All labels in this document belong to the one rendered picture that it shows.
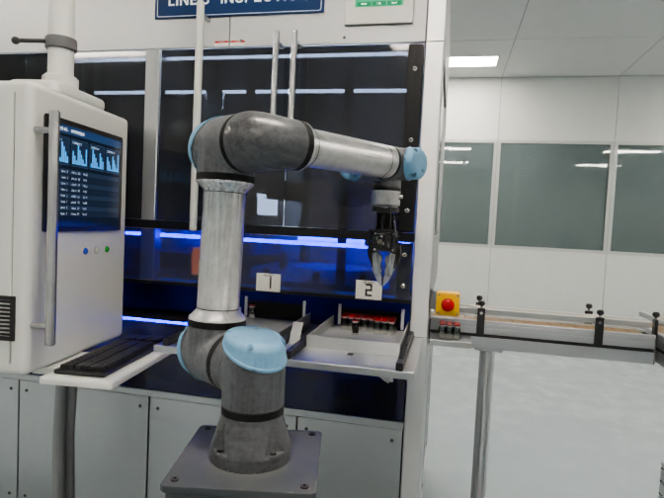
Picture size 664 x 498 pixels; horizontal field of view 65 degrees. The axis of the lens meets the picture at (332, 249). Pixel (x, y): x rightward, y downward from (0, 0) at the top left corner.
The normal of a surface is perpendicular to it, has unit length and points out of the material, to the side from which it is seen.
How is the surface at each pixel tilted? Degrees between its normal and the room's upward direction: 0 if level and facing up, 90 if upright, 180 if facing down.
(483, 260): 90
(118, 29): 90
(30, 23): 90
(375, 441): 90
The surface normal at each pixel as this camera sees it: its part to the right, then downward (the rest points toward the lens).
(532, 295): -0.22, 0.04
